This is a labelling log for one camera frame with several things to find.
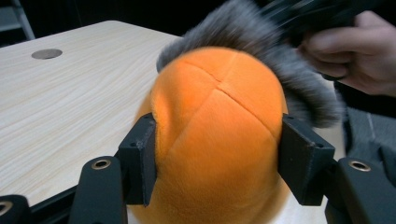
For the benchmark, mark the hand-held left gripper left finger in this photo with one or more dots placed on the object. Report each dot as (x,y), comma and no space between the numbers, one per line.
(140,161)

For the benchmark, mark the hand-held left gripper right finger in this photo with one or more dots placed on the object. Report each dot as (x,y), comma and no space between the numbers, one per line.
(306,165)

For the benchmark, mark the grey fuzzy cloth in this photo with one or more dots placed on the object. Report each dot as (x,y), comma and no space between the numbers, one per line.
(246,31)

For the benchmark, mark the orange plush toy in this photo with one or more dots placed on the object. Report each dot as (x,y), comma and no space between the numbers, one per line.
(218,140)

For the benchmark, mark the white metal frame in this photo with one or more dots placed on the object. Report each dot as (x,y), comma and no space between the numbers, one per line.
(21,18)

